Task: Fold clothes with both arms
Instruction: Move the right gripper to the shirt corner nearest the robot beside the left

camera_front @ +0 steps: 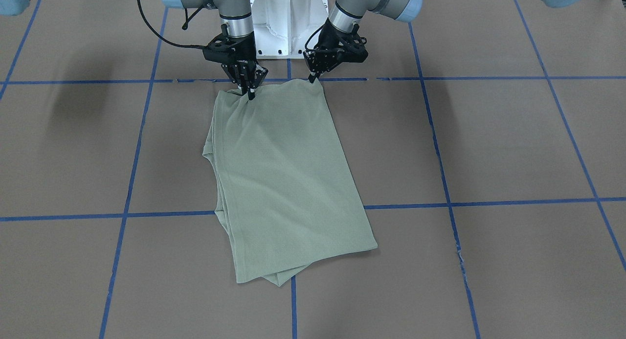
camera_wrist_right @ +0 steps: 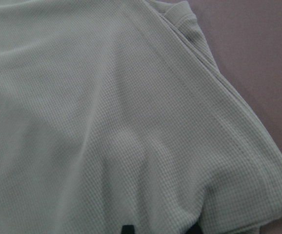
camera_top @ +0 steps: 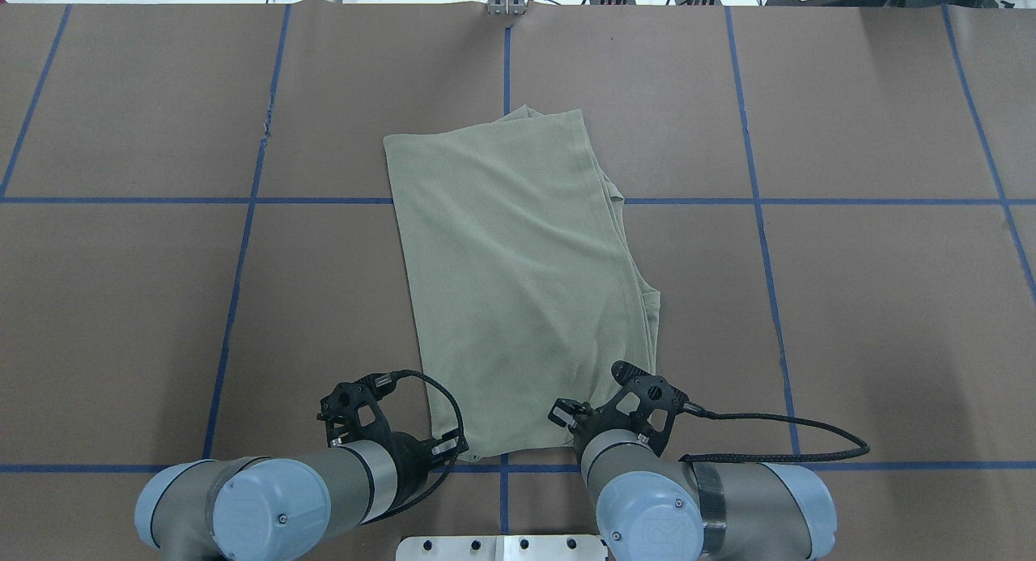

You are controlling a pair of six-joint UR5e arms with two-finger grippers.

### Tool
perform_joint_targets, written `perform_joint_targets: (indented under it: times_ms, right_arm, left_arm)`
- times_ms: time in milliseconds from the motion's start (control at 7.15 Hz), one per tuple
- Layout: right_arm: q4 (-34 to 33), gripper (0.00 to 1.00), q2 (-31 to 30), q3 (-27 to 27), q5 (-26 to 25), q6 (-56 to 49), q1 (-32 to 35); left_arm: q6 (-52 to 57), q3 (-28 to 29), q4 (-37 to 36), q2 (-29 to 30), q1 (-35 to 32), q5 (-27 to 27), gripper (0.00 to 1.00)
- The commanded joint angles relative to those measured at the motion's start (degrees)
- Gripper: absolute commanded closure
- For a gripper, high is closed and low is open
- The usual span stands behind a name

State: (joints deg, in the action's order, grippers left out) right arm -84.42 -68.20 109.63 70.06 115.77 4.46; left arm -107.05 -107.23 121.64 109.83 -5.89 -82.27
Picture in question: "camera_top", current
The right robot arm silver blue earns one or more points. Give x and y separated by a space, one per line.
647 508

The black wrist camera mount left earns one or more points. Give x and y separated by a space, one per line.
351 412

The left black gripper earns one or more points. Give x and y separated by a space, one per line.
409 453

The white central pedestal column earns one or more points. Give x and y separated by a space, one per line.
504 547

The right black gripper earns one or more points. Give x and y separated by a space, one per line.
588 422

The olive green long-sleeve shirt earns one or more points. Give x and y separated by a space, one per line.
522 283

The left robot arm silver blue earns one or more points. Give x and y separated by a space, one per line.
268 508

